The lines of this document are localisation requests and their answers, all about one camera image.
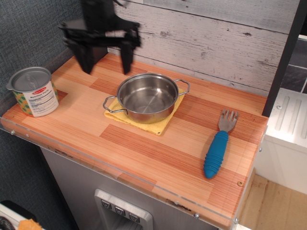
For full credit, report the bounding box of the white toy sink unit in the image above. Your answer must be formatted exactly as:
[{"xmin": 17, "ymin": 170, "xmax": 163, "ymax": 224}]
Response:
[{"xmin": 253, "ymin": 34, "xmax": 307, "ymax": 195}]

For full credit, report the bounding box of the white frame bottom left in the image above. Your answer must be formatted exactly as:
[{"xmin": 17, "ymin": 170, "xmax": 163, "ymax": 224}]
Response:
[{"xmin": 0, "ymin": 204, "xmax": 23, "ymax": 230}]

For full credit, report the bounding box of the blue handled metal fork spatula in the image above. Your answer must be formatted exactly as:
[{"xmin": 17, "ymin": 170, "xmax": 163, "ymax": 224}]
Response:
[{"xmin": 203, "ymin": 109, "xmax": 238, "ymax": 179}]

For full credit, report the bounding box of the toy food can container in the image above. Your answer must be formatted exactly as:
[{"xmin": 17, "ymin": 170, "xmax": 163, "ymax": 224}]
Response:
[{"xmin": 6, "ymin": 67, "xmax": 59, "ymax": 117}]

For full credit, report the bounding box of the orange sponge piece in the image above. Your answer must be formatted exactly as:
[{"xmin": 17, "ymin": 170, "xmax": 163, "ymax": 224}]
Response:
[{"xmin": 17, "ymin": 219, "xmax": 43, "ymax": 230}]

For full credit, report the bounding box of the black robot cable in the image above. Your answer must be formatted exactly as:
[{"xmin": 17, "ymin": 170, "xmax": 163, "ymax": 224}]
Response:
[{"xmin": 0, "ymin": 215, "xmax": 14, "ymax": 230}]

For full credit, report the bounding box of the grey toy fridge cabinet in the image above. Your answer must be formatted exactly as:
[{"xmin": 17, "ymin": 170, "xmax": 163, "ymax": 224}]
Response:
[{"xmin": 41, "ymin": 148, "xmax": 216, "ymax": 230}]

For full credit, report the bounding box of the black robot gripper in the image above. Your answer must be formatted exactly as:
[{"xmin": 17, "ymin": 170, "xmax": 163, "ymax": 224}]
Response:
[{"xmin": 59, "ymin": 0, "xmax": 141, "ymax": 74}]

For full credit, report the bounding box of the stainless steel pot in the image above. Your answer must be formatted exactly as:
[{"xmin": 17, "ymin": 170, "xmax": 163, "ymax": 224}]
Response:
[{"xmin": 103, "ymin": 73, "xmax": 190, "ymax": 124}]

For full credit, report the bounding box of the clear acrylic edge guard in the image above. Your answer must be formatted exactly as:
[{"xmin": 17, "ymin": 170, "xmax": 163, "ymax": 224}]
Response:
[{"xmin": 2, "ymin": 113, "xmax": 267, "ymax": 230}]

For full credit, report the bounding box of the yellow folded cloth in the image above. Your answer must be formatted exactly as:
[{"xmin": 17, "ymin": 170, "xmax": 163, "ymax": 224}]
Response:
[{"xmin": 104, "ymin": 95, "xmax": 185, "ymax": 136}]

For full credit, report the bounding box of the silver dispenser button panel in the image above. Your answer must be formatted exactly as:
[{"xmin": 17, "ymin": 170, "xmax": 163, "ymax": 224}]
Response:
[{"xmin": 94, "ymin": 189, "xmax": 154, "ymax": 230}]

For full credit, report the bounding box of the dark right shelf post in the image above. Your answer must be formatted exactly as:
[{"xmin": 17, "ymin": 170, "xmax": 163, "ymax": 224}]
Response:
[{"xmin": 262, "ymin": 0, "xmax": 307, "ymax": 117}]

